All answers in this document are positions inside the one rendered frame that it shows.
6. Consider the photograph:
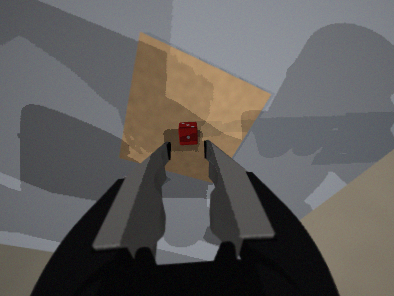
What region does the red die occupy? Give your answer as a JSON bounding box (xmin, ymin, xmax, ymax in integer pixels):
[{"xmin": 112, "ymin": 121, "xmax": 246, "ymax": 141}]
[{"xmin": 178, "ymin": 122, "xmax": 198, "ymax": 145}]

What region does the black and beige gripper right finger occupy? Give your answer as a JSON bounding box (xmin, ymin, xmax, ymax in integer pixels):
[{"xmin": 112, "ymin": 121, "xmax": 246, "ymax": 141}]
[{"xmin": 204, "ymin": 140, "xmax": 340, "ymax": 296}]

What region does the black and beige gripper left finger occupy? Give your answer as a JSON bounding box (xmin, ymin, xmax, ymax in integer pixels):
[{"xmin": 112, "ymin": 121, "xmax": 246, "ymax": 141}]
[{"xmin": 30, "ymin": 141, "xmax": 171, "ymax": 296}]

